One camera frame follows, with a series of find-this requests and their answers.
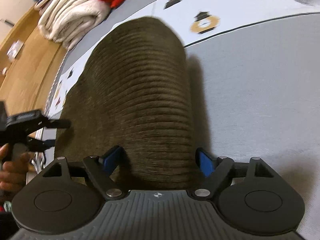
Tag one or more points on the cream folded blanket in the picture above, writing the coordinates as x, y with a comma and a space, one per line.
68, 21

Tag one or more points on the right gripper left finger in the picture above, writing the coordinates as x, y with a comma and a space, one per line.
99, 170

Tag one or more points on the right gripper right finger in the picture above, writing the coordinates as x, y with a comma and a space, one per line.
216, 175

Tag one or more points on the wooden bed frame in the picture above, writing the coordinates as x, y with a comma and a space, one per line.
28, 80

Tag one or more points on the tissue pack on headboard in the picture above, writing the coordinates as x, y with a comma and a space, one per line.
14, 50

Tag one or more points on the printed grey bed sheet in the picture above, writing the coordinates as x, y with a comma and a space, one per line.
254, 73

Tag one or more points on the brown corduroy pants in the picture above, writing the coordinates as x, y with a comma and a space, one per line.
134, 92

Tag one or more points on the person left hand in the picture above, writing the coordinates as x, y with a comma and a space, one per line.
13, 176

